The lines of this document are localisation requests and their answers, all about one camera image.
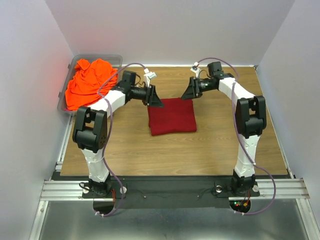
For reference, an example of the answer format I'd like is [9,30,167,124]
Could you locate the dark red t shirt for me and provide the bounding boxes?
[147,98,197,136]

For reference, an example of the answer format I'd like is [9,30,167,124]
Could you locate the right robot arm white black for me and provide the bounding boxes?
[181,58,267,195]

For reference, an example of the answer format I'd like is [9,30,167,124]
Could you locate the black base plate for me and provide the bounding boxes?
[79,175,260,210]

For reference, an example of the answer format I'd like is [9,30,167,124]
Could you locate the clear plastic bin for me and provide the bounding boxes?
[57,53,123,116]

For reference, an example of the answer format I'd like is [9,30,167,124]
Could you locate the orange t shirt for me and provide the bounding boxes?
[65,58,118,111]

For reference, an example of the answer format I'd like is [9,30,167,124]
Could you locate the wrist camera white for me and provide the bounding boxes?
[143,68,157,88]
[190,62,201,78]

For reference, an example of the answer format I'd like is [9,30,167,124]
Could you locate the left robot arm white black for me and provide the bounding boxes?
[72,68,164,199]

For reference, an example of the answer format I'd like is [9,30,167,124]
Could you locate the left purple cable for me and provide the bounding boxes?
[93,62,151,218]

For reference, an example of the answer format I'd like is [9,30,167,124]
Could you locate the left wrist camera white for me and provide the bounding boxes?
[143,68,157,88]

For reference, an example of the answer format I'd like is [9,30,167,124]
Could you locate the aluminium frame rail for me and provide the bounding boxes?
[31,113,316,240]

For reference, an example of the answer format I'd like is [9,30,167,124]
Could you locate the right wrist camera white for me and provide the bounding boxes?
[190,62,201,78]

